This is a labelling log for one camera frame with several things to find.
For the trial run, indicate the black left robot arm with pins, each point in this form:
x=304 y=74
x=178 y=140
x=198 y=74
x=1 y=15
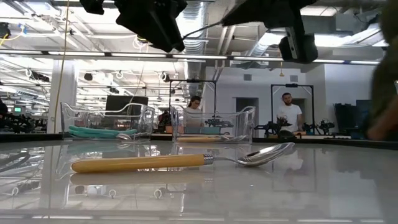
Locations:
x=91 y=6

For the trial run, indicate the black background robot arm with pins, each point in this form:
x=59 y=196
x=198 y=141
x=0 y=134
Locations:
x=270 y=127
x=325 y=126

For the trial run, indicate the long ceiling light bar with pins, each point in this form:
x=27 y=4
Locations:
x=140 y=55

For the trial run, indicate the black monitor screen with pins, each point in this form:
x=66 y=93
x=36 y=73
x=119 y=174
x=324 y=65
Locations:
x=124 y=104

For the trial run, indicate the person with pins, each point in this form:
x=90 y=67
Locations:
x=2 y=107
x=289 y=113
x=385 y=77
x=195 y=102

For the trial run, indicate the white column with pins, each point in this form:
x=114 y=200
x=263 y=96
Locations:
x=70 y=93

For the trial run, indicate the clear plastic bin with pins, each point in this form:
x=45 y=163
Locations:
x=242 y=124
x=71 y=115

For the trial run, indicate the black equipment rack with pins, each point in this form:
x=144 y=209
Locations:
x=348 y=118

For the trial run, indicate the green exit sign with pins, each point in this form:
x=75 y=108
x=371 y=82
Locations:
x=17 y=109

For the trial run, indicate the silver ventilation duct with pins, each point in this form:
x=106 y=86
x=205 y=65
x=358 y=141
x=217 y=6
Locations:
x=264 y=46
x=199 y=15

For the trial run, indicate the wall air vent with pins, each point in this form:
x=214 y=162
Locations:
x=247 y=77

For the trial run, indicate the black metal stand frame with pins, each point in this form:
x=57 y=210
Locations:
x=292 y=85
x=192 y=81

